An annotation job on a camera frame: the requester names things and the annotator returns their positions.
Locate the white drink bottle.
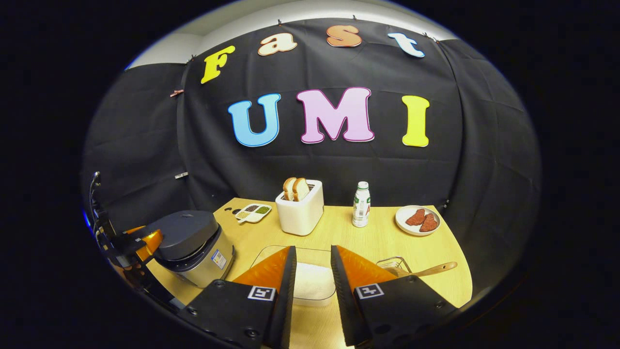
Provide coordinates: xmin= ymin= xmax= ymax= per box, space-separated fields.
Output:
xmin=352 ymin=181 xmax=371 ymax=228

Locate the black backdrop cloth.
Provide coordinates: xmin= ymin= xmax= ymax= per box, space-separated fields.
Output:
xmin=82 ymin=18 xmax=541 ymax=296

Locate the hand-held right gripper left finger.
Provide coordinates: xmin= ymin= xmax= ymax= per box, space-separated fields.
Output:
xmin=179 ymin=246 xmax=297 ymax=349

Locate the metal wire chopstick holder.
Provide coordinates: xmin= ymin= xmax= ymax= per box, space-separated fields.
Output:
xmin=376 ymin=256 xmax=413 ymax=278

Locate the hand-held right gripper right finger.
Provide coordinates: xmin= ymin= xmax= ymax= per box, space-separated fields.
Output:
xmin=331 ymin=245 xmax=458 ymax=347

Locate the dark grey rice cooker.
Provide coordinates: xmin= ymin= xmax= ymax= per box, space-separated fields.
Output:
xmin=140 ymin=210 xmax=235 ymax=288

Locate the wooden spoon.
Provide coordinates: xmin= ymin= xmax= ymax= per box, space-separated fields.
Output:
xmin=385 ymin=262 xmax=458 ymax=278

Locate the clear plastic rice box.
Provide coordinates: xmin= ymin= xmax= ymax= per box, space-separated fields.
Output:
xmin=249 ymin=245 xmax=337 ymax=307

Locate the white toaster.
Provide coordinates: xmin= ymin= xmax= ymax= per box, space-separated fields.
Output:
xmin=275 ymin=179 xmax=325 ymax=236

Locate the white plate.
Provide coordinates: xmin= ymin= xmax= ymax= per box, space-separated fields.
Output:
xmin=395 ymin=205 xmax=441 ymax=237

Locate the white divided sauce dish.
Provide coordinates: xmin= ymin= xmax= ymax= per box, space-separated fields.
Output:
xmin=235 ymin=203 xmax=272 ymax=224

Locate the pile of white rice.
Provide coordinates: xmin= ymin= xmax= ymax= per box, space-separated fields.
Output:
xmin=293 ymin=262 xmax=336 ymax=300

